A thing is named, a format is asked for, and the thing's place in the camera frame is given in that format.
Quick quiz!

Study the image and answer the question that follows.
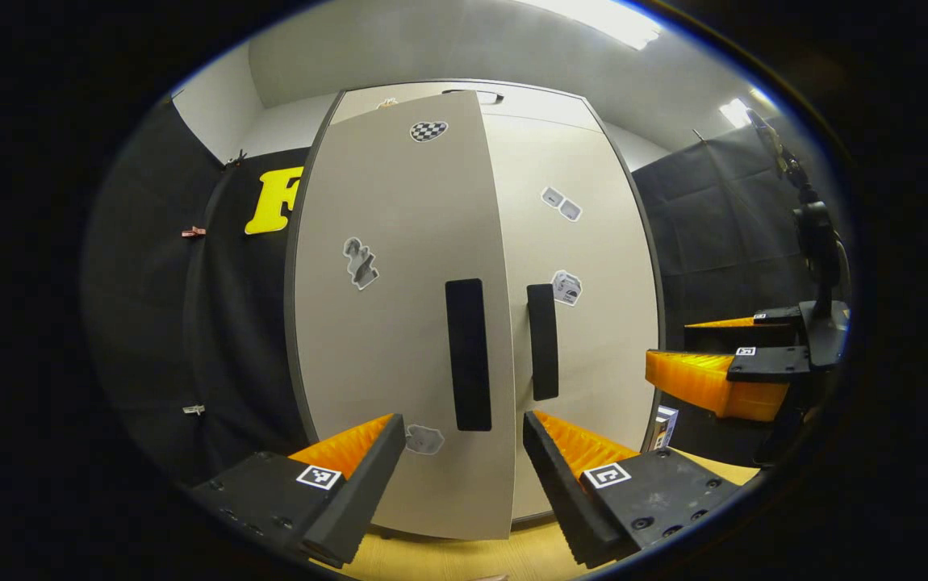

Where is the small printed box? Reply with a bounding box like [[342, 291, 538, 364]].
[[648, 405, 679, 451]]

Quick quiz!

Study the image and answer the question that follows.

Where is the small ceiling light panel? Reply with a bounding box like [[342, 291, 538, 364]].
[[718, 97, 755, 128]]

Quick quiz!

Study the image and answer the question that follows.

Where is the black door handle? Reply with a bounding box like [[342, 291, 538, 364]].
[[445, 278, 493, 433], [526, 283, 560, 402]]

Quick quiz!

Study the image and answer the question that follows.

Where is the beige cabinet drawer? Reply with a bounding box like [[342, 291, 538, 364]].
[[331, 79, 598, 126]]

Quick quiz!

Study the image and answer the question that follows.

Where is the grey cabinet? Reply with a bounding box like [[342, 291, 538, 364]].
[[285, 78, 668, 535]]

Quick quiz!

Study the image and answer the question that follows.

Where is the large ceiling light panel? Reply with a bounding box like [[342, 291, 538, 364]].
[[512, 0, 665, 51]]

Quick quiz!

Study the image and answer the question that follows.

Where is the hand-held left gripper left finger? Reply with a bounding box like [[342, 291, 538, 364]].
[[190, 413, 407, 568]]

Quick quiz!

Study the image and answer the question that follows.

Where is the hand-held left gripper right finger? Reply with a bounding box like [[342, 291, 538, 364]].
[[522, 410, 743, 570]]

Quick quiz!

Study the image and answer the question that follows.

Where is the grey cabinet door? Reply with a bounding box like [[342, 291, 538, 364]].
[[476, 113, 667, 521], [285, 90, 517, 541]]

